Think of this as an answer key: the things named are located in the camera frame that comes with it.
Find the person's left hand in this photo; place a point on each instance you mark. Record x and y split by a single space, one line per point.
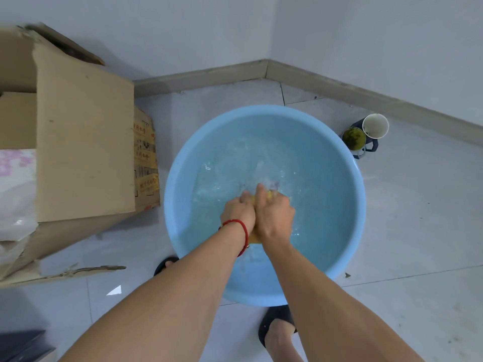
237 211

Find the person's right hand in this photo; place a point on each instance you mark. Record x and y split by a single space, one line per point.
275 218

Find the person's right fingers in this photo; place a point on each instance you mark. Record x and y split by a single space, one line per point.
264 196

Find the person's left fingers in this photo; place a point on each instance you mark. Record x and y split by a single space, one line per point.
248 199

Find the yellow cloth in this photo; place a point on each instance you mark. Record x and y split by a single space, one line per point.
255 237

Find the person's right forearm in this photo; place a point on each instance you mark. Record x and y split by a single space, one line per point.
324 309

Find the person's left forearm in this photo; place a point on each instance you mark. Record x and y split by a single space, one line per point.
169 305

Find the light blue plastic basin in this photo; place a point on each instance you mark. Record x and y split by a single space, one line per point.
324 177

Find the green round scrubber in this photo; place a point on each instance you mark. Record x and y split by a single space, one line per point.
354 138

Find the person's left black slipper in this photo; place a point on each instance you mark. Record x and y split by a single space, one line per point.
160 267

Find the person's black slipper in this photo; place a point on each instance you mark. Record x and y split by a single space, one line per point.
277 312
160 267

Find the person's right black slipper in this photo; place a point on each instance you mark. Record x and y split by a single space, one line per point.
277 312

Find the white cup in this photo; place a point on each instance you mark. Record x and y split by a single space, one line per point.
375 126

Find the white paper scrap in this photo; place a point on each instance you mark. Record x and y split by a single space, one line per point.
116 291

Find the large brown cardboard box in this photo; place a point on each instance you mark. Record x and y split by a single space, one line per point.
83 139

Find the clear white plastic bag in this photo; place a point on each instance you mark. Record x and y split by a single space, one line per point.
17 211

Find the white pink-printed fabric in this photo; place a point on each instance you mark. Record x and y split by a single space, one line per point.
15 165

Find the dark grey flat object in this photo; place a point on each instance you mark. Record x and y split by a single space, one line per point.
22 346

